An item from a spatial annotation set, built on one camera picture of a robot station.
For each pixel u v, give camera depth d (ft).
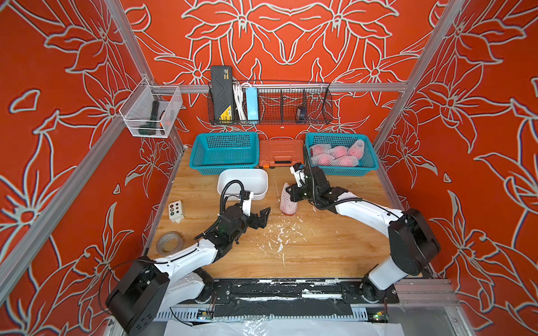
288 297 2.39
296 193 2.50
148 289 1.34
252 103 2.95
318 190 2.20
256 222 2.42
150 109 2.94
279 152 3.71
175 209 3.02
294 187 2.50
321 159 3.49
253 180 3.43
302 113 2.95
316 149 3.62
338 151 3.61
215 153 3.87
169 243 2.75
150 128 2.60
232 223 2.03
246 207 2.39
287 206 2.81
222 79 2.80
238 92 2.78
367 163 3.49
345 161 3.41
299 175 2.36
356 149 3.50
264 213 2.44
